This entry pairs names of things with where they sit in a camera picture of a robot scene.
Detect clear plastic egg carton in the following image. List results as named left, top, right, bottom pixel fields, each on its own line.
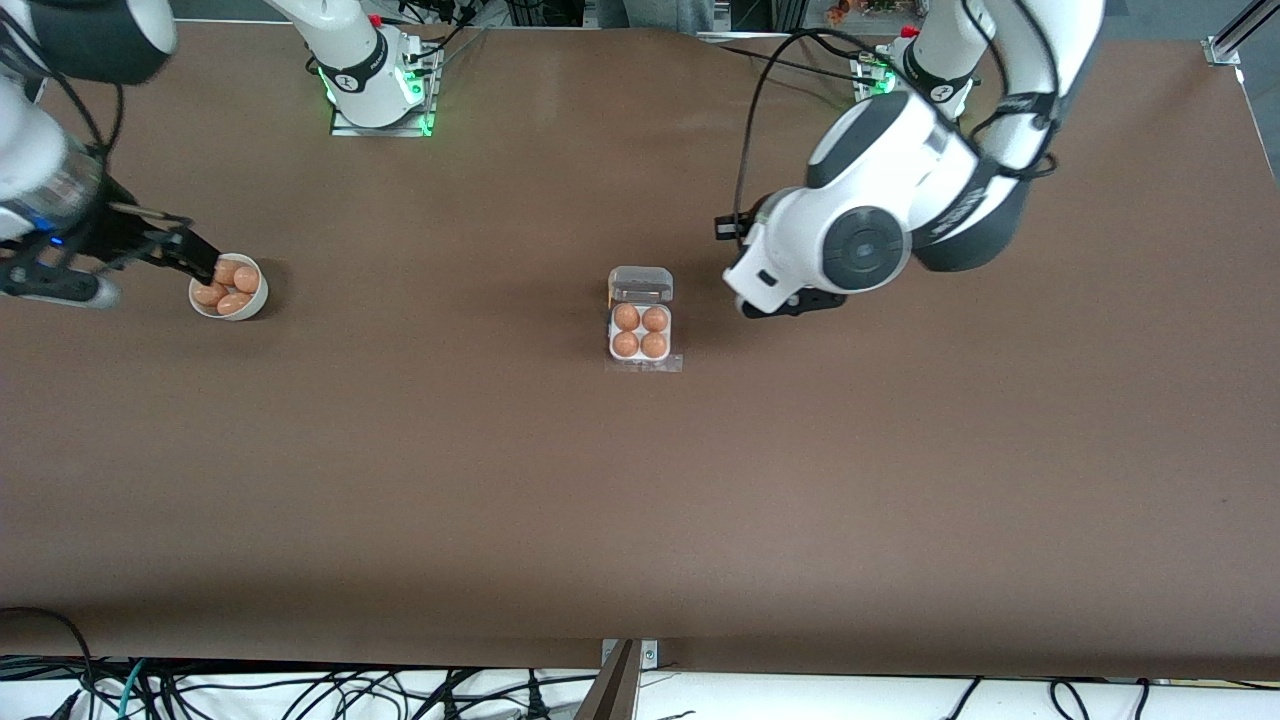
left=605, top=266, right=685, bottom=374

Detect white round bowl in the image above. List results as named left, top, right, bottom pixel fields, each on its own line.
left=188, top=252, right=269, bottom=322

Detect brown table cover mat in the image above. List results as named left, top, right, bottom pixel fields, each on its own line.
left=0, top=18, right=1280, bottom=683

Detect person in grey trousers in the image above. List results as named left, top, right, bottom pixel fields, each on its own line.
left=598, top=0, right=717, bottom=33

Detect dark metal bar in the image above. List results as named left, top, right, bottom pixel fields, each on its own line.
left=573, top=640, right=643, bottom=720

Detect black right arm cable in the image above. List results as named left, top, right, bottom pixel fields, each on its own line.
left=0, top=20, right=127, bottom=163

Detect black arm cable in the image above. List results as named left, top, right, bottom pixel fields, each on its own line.
left=0, top=20, right=127, bottom=163
left=735, top=0, right=1063, bottom=223

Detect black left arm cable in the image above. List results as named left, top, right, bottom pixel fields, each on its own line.
left=735, top=0, right=1063, bottom=223

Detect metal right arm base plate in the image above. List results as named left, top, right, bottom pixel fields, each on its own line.
left=330, top=40, right=437, bottom=138

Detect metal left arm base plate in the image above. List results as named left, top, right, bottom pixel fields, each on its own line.
left=850, top=50, right=906, bottom=101

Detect metal table edge bracket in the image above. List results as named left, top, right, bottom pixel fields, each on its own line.
left=600, top=638, right=661, bottom=669

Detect teal cable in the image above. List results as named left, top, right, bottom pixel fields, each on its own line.
left=90, top=658, right=151, bottom=720

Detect black cable tangle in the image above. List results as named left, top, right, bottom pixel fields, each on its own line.
left=0, top=655, right=601, bottom=720

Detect aluminium frame profile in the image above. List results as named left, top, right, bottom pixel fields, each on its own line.
left=1203, top=0, right=1280, bottom=67

